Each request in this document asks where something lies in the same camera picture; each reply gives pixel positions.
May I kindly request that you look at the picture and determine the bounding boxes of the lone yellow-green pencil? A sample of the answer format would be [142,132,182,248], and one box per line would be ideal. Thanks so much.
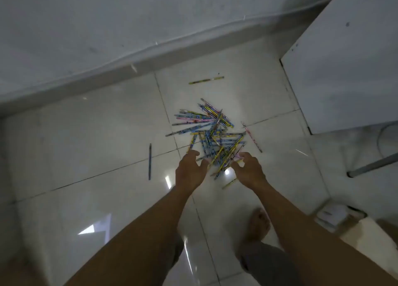
[188,76,225,85]

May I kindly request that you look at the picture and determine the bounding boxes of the person's grey trousers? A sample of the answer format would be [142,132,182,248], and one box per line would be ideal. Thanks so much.
[161,232,302,286]

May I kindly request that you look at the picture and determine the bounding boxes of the person's right hand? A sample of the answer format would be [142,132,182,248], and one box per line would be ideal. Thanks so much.
[231,152,268,191]

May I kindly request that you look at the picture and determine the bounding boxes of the grey metal leg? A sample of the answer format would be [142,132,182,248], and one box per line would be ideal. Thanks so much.
[347,153,398,178]

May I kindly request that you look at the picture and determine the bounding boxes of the person's left forearm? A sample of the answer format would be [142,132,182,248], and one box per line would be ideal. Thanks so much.
[63,184,195,286]

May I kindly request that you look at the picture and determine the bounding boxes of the white paper packet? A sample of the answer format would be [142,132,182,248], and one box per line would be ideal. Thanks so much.
[314,201,350,232]

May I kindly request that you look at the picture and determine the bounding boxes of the person's right forearm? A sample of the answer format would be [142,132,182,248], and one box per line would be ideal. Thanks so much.
[252,180,398,286]

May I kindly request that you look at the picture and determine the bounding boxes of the white desk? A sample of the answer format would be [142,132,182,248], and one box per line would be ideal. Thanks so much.
[279,0,398,135]

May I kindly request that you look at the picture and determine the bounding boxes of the pile of colourful pencils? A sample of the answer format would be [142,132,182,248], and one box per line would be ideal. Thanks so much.
[165,98,248,181]

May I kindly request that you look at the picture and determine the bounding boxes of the person's left hand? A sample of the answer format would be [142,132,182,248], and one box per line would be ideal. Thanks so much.
[175,150,209,192]

